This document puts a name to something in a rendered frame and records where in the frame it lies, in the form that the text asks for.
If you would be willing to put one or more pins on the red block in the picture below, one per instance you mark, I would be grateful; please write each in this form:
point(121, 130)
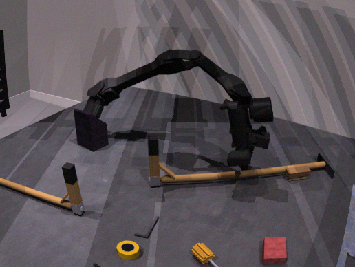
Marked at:
point(274, 250)

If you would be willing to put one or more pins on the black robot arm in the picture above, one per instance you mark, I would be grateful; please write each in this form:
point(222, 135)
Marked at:
point(171, 62)

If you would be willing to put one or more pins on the yellow ring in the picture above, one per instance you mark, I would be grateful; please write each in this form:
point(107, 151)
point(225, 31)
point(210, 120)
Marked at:
point(128, 250)

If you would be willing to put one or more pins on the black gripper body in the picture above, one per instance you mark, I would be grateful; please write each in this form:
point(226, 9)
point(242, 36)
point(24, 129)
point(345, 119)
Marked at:
point(242, 155)

